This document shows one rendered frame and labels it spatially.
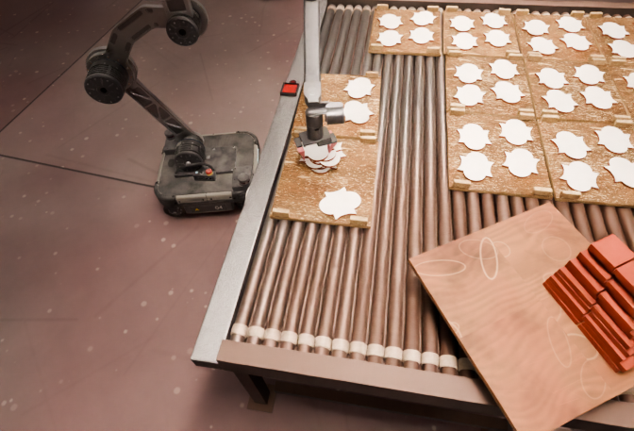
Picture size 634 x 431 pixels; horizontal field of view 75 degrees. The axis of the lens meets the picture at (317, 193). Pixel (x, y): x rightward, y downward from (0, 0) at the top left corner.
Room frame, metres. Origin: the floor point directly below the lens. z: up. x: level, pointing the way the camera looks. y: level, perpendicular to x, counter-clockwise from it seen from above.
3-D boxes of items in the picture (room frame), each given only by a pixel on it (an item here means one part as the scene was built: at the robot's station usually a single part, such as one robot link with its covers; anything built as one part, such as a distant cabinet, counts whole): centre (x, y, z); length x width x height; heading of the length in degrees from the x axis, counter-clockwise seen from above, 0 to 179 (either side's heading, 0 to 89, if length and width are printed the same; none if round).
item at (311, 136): (1.06, -0.01, 1.12); 0.10 x 0.07 x 0.07; 105
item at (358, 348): (1.30, -0.29, 0.90); 1.95 x 0.05 x 0.05; 167
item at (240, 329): (1.38, 0.05, 0.90); 1.95 x 0.05 x 0.05; 167
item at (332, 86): (1.43, -0.12, 0.93); 0.41 x 0.35 x 0.02; 169
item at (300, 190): (1.02, -0.04, 0.93); 0.41 x 0.35 x 0.02; 167
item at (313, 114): (1.06, -0.02, 1.18); 0.07 x 0.06 x 0.07; 90
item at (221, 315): (1.39, 0.12, 0.88); 2.08 x 0.09 x 0.06; 167
